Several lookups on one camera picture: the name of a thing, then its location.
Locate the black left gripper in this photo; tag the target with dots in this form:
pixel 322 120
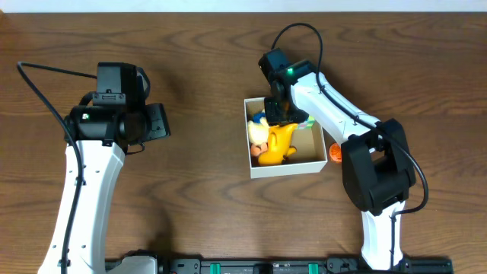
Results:
pixel 158 121

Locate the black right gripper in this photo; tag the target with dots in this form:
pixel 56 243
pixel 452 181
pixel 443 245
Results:
pixel 274 118

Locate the orange yellow rubber toy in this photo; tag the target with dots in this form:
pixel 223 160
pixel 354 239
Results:
pixel 279 145

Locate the plush duck toy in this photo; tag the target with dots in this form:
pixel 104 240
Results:
pixel 258 133

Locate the colourful puzzle cube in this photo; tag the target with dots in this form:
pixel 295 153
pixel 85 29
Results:
pixel 308 123

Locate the white cardboard box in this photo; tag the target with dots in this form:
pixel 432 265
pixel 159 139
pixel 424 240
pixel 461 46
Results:
pixel 309 158

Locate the orange round spinner toy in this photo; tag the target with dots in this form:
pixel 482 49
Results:
pixel 335 153

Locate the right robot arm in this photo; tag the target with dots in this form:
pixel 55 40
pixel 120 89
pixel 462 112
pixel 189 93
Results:
pixel 377 167

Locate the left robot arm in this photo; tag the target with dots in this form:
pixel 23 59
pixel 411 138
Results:
pixel 93 164

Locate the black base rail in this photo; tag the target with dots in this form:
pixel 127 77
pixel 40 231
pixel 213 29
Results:
pixel 330 265

